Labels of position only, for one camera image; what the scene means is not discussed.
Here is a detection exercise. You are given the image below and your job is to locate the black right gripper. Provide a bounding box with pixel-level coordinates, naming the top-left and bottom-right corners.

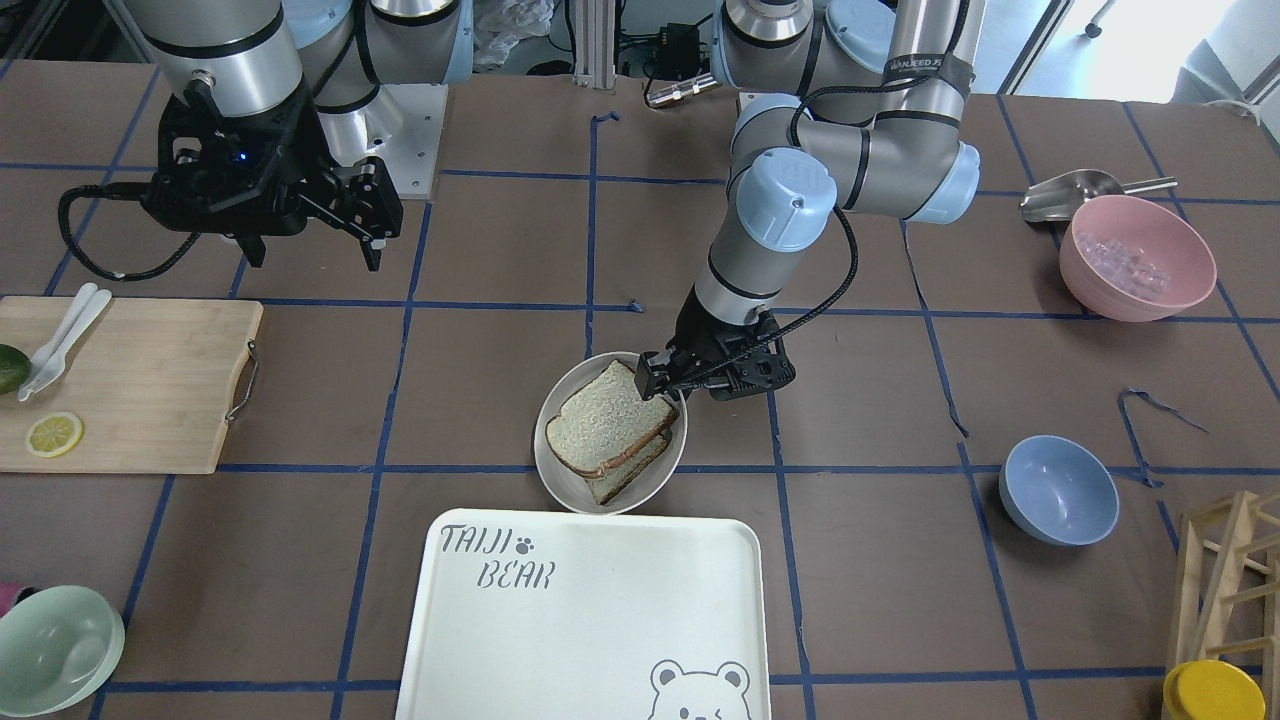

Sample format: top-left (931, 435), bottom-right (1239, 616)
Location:
top-left (141, 85), bottom-right (404, 272)

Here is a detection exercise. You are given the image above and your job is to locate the bread slice under egg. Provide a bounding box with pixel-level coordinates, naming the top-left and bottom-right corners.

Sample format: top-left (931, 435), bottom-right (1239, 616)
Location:
top-left (588, 436), bottom-right (669, 506)

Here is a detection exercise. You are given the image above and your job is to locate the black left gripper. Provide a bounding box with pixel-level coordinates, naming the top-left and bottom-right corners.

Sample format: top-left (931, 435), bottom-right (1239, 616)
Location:
top-left (635, 295), bottom-right (797, 401)

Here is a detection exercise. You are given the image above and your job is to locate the cream bear tray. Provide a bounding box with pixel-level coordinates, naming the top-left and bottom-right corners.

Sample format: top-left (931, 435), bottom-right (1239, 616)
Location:
top-left (396, 509), bottom-right (771, 719)

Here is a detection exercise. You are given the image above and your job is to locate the yellow mug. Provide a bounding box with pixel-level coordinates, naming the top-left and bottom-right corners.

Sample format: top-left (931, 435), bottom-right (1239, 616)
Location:
top-left (1162, 659), bottom-right (1266, 719)

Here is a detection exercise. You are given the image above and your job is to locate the green bowl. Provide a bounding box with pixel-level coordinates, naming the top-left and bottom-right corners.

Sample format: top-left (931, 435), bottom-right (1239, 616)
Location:
top-left (1, 585), bottom-right (125, 717)

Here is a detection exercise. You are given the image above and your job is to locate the wooden cutting board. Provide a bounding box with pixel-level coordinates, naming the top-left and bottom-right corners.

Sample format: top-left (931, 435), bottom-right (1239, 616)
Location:
top-left (1, 297), bottom-right (262, 475)

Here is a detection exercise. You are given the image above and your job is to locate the wooden cup rack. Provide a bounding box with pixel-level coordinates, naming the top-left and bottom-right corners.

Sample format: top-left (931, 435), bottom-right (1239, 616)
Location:
top-left (1167, 491), bottom-right (1277, 694)

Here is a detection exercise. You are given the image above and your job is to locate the blue bowl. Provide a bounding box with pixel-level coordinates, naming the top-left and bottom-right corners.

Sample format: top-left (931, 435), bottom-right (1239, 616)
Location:
top-left (998, 436), bottom-right (1120, 547)

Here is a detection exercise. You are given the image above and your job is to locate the metal scoop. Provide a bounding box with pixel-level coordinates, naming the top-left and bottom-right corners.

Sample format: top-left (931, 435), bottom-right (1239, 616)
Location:
top-left (1019, 169), bottom-right (1179, 224)

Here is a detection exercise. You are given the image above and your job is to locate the lemon slice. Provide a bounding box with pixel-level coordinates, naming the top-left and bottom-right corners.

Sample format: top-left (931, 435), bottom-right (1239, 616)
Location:
top-left (26, 413), bottom-right (84, 459)

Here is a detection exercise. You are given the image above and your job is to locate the bread slice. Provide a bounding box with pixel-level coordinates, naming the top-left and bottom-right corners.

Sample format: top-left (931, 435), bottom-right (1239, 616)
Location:
top-left (588, 436), bottom-right (669, 506)
top-left (543, 359), bottom-right (678, 479)

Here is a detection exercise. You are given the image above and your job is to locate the pink cloth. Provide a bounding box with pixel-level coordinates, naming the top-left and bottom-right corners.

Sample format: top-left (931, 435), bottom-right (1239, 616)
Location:
top-left (0, 582), bottom-right (38, 618)

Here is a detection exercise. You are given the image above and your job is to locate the pink bowl with ice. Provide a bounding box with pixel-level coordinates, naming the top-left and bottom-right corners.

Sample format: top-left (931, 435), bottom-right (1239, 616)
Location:
top-left (1059, 195), bottom-right (1219, 322)

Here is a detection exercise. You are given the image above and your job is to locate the aluminium frame post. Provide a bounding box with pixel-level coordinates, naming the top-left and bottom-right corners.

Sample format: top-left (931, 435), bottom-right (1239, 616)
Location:
top-left (570, 1), bottom-right (618, 94)

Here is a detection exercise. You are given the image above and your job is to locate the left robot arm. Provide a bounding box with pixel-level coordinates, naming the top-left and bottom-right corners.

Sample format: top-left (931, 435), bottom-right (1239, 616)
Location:
top-left (636, 1), bottom-right (986, 401)

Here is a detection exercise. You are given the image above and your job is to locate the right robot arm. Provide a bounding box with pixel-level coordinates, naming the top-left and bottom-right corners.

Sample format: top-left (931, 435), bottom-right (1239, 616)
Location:
top-left (125, 1), bottom-right (474, 272)

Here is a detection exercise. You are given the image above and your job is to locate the avocado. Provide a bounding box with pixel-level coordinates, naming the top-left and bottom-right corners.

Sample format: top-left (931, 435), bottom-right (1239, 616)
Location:
top-left (0, 345), bottom-right (33, 396)

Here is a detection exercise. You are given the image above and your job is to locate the white plastic fork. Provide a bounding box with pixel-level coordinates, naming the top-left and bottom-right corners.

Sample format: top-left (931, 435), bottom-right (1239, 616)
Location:
top-left (17, 283), bottom-right (113, 402)

